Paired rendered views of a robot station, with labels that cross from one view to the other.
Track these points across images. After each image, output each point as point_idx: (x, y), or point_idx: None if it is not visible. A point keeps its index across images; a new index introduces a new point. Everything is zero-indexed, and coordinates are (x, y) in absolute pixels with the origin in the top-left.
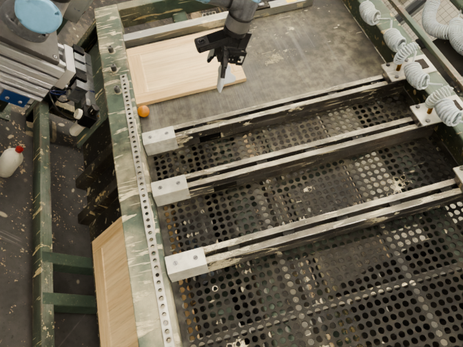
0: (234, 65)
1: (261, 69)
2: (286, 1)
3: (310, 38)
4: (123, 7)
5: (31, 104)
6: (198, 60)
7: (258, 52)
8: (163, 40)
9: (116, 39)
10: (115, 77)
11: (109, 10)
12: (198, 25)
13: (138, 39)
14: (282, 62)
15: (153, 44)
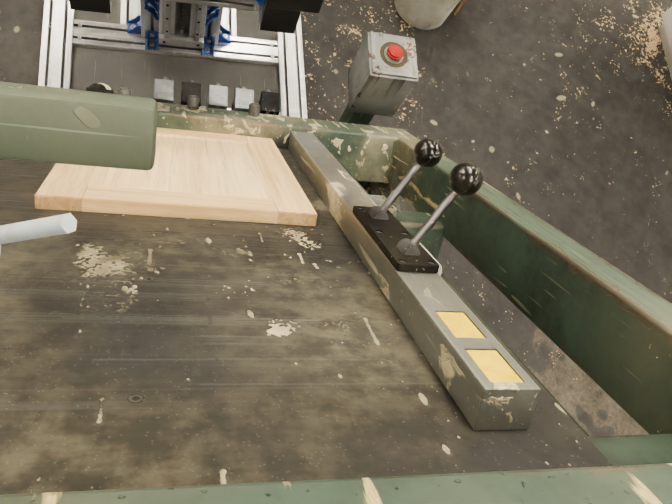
0: (116, 194)
1: (67, 234)
2: (445, 312)
3: (174, 362)
4: (406, 140)
5: (69, 1)
6: (180, 171)
7: (162, 246)
8: (296, 171)
9: (292, 123)
10: (170, 107)
11: (395, 133)
12: (325, 181)
13: (295, 142)
14: (58, 270)
15: (276, 153)
